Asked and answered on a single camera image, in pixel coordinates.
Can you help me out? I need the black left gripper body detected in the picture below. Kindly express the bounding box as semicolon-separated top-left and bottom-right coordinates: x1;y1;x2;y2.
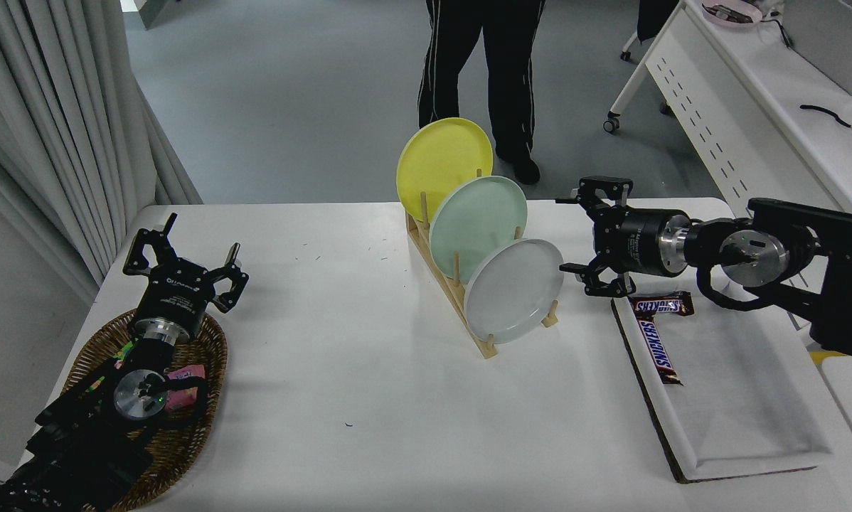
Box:
138;263;218;335

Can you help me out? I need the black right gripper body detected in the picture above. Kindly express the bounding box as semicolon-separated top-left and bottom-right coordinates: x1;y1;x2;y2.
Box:
592;206;676;278

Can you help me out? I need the pale grey plate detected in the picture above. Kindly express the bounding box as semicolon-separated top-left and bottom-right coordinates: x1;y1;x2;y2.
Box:
463;238;565;345

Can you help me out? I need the mint green plate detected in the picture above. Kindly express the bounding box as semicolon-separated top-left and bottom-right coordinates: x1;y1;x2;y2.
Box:
428;176;528;284

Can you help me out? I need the wooden plate rack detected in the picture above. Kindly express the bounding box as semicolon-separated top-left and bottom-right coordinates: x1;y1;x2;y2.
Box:
405;169;560;359

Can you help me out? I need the yellow plate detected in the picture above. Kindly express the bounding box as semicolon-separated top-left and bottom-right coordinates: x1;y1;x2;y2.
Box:
396;117;494;225

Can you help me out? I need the brown Snickers bar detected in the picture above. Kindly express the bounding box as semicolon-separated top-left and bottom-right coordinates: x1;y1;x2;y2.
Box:
629;291;696;318
636;316;683;385

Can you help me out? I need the brown wicker basket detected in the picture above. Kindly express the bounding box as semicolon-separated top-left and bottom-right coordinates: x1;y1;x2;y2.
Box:
61;307;228;511

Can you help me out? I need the green snack packet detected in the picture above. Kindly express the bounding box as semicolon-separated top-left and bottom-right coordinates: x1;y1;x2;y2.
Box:
78;341;137;399

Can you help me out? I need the pink snack packet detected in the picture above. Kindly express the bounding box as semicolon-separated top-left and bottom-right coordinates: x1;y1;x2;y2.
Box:
166;365;206;412

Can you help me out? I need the white rectangular tray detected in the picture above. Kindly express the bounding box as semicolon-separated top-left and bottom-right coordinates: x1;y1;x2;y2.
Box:
609;284;834;484

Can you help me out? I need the white perforated desk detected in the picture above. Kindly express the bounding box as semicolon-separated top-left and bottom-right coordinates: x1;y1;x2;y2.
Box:
604;0;852;346

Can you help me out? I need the pale grey curtain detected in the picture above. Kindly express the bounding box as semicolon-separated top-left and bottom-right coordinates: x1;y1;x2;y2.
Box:
0;0;203;306

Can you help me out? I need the black fabric object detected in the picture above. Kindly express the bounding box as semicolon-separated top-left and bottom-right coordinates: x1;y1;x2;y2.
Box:
637;0;681;43

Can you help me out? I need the person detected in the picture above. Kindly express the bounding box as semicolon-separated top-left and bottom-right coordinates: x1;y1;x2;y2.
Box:
417;0;546;186

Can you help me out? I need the pink bowl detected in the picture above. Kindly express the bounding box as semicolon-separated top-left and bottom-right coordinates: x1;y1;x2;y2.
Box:
701;0;763;29

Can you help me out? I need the grey laptop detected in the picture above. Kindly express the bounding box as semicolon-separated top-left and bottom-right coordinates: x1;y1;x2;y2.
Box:
782;0;852;97

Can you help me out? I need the thick black cable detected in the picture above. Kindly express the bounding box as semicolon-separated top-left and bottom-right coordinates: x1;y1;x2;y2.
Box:
799;105;852;132

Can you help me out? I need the thin black cable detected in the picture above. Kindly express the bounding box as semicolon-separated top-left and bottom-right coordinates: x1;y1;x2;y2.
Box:
753;16;794;49

